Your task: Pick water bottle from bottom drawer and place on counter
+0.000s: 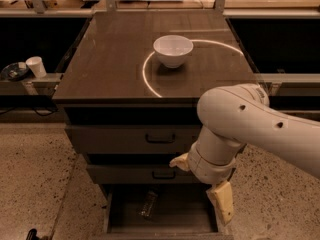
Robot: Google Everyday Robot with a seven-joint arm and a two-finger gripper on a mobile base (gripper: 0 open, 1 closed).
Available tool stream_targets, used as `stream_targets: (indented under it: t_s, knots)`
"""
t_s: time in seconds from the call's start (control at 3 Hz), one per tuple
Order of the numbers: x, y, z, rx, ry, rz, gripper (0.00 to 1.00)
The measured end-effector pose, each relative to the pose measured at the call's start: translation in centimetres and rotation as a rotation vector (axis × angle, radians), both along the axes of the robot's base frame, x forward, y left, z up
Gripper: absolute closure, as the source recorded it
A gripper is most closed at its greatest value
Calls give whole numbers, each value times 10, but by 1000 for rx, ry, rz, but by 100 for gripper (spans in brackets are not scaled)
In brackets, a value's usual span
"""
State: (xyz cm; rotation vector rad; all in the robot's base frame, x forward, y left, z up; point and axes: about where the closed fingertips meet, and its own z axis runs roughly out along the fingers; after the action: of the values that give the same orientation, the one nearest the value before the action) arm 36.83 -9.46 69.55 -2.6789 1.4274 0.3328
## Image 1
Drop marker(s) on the dark wooden drawer cabinet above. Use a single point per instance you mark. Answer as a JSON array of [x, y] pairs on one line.
[[115, 78]]

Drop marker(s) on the open bottom drawer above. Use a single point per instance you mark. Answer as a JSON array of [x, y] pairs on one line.
[[182, 212]]

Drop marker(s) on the dark round dish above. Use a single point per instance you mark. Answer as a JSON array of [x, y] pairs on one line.
[[15, 71]]

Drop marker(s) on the white ceramic bowl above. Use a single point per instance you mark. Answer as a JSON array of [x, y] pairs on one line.
[[172, 50]]

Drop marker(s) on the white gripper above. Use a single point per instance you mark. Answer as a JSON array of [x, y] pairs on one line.
[[204, 166]]

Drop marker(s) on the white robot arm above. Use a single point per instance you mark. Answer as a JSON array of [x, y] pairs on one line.
[[234, 116]]

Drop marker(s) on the black object at floor edge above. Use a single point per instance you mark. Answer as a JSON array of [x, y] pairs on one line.
[[32, 235]]

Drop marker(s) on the top drawer with handle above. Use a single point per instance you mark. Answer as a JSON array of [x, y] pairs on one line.
[[132, 140]]

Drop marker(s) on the clear plastic water bottle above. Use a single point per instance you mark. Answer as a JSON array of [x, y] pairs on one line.
[[149, 203]]

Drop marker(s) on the white paper cup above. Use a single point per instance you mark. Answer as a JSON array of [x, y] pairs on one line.
[[37, 67]]

